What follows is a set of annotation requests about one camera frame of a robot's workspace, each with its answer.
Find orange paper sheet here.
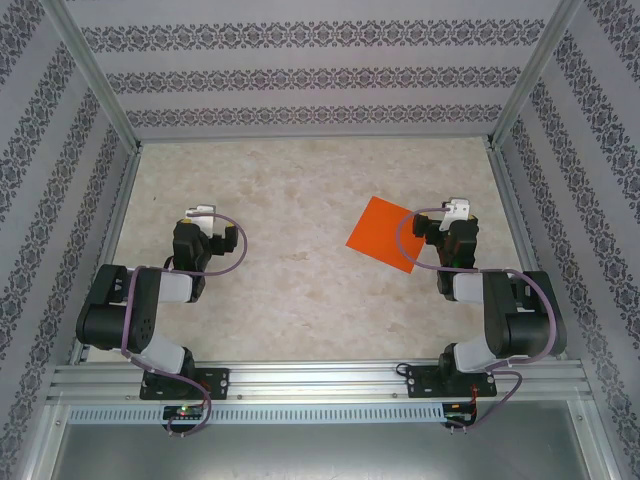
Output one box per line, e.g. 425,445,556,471
344,196,427,275

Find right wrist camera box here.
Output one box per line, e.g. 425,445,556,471
439,197,473,232

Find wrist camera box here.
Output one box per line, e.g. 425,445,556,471
184,203,218,235
439,197,473,232

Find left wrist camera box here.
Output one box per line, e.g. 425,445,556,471
184,203,218,235

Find aluminium side rail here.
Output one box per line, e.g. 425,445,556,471
487,147,566,361
67,147,144,365

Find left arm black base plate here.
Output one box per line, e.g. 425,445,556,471
139,367,231,401

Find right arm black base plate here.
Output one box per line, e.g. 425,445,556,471
407,364,499,400

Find aluminium frame post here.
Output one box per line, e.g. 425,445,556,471
487,0,586,151
43,0,144,151

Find aluminium mounting rail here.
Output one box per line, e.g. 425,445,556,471
47,363,594,401

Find slotted grey cable duct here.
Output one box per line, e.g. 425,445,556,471
67,403,446,425

